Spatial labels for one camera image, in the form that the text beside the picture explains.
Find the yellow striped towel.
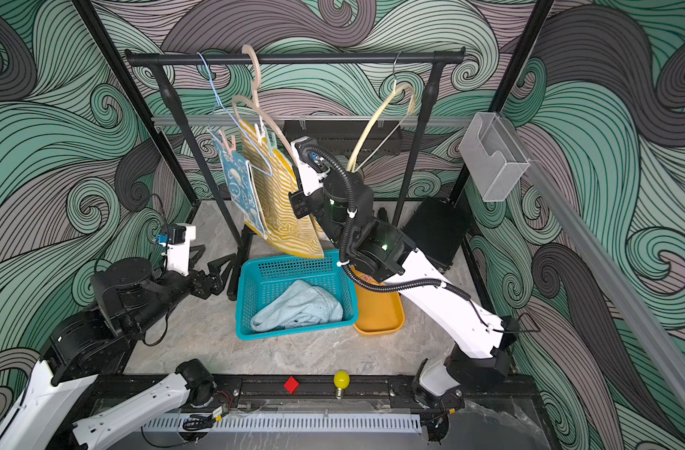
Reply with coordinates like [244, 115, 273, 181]
[241, 120, 324, 259]

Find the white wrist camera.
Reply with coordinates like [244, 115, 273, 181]
[291, 136, 330, 196]
[156, 223, 197, 277]

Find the teal plastic basket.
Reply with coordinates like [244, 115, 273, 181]
[235, 250, 359, 341]

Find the orange plastic tray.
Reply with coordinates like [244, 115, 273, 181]
[354, 284, 405, 336]

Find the red diamond marker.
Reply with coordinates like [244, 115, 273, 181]
[283, 376, 300, 395]

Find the light blue terry towel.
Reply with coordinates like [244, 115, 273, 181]
[250, 280, 343, 333]

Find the cream plastic hanger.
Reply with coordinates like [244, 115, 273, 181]
[346, 51, 417, 174]

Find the black clothes rack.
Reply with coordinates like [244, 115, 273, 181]
[125, 48, 466, 301]

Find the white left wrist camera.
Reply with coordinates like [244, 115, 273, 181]
[156, 223, 197, 277]

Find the blue rabbit print towel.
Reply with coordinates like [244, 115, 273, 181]
[212, 131, 267, 239]

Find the pink clothespin on blue towel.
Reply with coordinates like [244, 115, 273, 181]
[218, 129, 237, 155]

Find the mint green clothespin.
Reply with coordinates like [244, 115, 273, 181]
[265, 133, 277, 156]

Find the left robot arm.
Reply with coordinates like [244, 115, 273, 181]
[0, 255, 235, 449]

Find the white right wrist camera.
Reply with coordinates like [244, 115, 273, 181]
[291, 136, 330, 196]

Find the white slotted cable duct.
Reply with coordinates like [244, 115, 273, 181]
[142, 412, 423, 435]

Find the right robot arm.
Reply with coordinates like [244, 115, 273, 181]
[290, 164, 520, 405]

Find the white clothespin on striped towel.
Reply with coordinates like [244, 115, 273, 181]
[254, 123, 265, 144]

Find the light blue wire hanger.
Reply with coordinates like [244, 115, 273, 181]
[198, 52, 273, 176]

